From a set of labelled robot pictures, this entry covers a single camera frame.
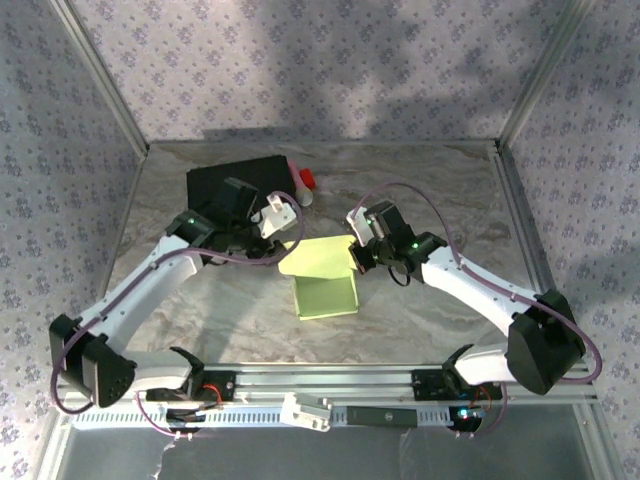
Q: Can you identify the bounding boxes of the flat black device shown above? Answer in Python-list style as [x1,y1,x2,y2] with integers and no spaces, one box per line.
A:
[346,405,419,429]

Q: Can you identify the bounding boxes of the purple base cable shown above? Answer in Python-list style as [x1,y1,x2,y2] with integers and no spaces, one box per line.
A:
[135,389,196,441]
[449,382,509,441]

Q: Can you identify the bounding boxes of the circuit board with lights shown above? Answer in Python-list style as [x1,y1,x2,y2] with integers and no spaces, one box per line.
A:
[447,404,494,432]

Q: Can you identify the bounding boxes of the aluminium side rail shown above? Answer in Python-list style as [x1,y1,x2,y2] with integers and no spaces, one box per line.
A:
[492,142,616,480]
[37,147,151,480]

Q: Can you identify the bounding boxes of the white plastic bracket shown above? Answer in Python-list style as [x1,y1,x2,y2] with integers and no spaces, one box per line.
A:
[279,391,334,434]

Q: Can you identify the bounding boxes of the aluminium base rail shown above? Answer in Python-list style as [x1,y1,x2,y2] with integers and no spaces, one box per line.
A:
[59,363,599,405]

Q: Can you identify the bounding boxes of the aluminium frame post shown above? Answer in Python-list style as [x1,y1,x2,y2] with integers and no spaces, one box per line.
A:
[49,0,151,156]
[494,0,596,151]

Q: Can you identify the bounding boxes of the white slotted cable duct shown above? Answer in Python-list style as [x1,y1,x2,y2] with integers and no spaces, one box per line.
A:
[69,401,484,432]

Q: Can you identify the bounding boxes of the pink marker with white cap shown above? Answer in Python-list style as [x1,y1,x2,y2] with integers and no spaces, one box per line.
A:
[287,159,316,208]

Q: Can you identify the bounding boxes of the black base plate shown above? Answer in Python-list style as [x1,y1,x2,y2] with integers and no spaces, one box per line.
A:
[410,368,504,401]
[179,367,236,404]

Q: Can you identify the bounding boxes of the black cable loop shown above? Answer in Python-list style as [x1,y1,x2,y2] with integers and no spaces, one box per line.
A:
[387,259,415,288]

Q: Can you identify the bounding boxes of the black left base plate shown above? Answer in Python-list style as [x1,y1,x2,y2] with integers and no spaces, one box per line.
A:
[179,367,236,404]

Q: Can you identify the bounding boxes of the black case with metal handle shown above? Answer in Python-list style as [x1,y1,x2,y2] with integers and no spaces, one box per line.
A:
[185,154,296,229]

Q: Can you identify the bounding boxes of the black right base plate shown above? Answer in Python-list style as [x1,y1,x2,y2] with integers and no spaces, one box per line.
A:
[410,368,504,401]

